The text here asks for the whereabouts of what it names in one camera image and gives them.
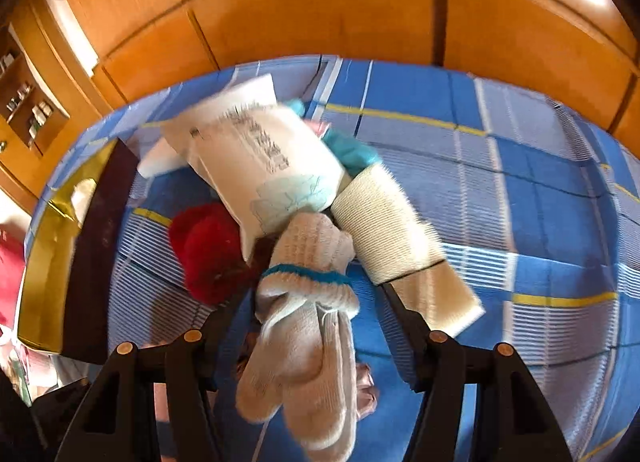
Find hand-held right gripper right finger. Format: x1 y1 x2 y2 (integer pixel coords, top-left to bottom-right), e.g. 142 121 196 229
379 283 574 462

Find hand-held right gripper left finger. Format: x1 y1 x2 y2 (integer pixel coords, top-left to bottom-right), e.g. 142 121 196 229
54 289 253 462

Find pink fluffy socks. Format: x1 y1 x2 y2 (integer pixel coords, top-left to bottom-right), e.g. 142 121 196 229
350 362 380 418

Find white knitted socks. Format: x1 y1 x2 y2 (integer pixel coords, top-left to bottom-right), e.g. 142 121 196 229
235 212 361 462

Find beige towel packet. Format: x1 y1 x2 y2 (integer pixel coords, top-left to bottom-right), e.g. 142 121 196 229
330 162 486 338

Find gold box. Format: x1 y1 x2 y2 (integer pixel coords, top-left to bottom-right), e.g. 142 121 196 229
17 138 141 363

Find white printed plastic packet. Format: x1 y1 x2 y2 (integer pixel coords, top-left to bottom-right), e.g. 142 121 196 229
160 73 348 263

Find red fuzzy sock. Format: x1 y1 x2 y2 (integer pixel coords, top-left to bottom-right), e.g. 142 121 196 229
169 202 261 305

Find blue plaid bed sheet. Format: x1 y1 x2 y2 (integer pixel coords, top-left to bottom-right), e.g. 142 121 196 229
25 55 640 462

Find teal plush toy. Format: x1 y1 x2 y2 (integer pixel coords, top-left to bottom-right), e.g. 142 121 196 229
287 98 383 178

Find red cloth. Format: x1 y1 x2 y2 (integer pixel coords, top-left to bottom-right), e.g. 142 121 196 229
0 226 26 329

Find group of small shelf bottles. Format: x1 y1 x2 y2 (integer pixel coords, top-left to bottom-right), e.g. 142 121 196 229
0 53 54 139

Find wooden wardrobe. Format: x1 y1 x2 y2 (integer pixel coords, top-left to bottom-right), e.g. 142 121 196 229
0 0 640 213

